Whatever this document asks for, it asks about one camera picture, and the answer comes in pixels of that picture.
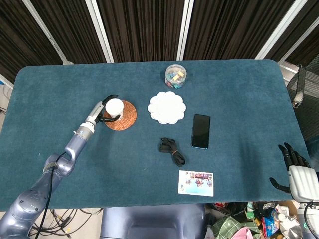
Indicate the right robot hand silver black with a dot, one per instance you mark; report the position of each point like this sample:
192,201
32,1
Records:
304,184

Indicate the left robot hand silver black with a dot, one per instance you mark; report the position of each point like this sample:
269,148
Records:
94,112

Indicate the white paper cup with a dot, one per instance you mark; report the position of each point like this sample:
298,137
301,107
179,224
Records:
114,107

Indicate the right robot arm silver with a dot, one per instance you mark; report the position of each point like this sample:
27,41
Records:
310,220

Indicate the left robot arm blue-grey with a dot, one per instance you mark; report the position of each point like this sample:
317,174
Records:
30,196

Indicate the brown woven round coaster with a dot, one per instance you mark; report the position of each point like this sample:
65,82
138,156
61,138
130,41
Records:
128,117

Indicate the silver foil bag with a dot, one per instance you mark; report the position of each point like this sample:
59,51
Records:
289,227

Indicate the blue snack packet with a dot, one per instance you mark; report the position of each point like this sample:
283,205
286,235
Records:
269,224

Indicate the white flower-shaped paint palette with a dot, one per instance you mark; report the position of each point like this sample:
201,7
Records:
167,107

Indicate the pink cloth item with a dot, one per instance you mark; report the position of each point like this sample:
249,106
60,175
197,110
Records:
243,234

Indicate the black mesh office chair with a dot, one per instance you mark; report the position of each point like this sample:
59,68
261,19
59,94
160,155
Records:
307,99

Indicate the green checked cloth bag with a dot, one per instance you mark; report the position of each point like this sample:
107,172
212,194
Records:
229,225

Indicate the clear jar of coloured clips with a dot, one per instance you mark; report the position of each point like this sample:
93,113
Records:
176,76

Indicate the black smartphone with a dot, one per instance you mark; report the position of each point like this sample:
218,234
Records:
201,130

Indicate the printed picture card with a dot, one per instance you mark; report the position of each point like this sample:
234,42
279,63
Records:
196,183

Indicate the teal table cloth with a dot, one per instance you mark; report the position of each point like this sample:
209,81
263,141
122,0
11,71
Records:
224,99

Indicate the blue-grey robot torso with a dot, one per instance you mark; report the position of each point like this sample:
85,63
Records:
152,221

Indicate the white partition post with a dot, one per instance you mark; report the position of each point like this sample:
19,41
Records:
296,47
99,30
46,32
276,30
184,30

